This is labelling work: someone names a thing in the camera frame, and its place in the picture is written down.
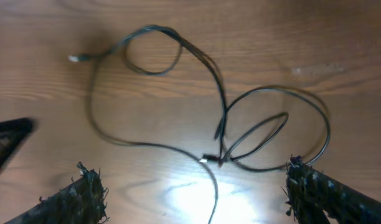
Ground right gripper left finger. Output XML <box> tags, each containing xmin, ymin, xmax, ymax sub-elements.
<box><xmin>6</xmin><ymin>162</ymin><xmax>109</xmax><ymax>224</ymax></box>

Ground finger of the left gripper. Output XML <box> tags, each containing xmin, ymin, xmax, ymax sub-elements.
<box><xmin>0</xmin><ymin>118</ymin><xmax>35</xmax><ymax>172</ymax></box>

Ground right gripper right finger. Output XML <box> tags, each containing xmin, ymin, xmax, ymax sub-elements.
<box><xmin>285</xmin><ymin>156</ymin><xmax>381</xmax><ymax>224</ymax></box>

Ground black USB cable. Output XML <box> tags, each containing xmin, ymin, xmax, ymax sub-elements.
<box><xmin>68</xmin><ymin>24</ymin><xmax>228</xmax><ymax>224</ymax></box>

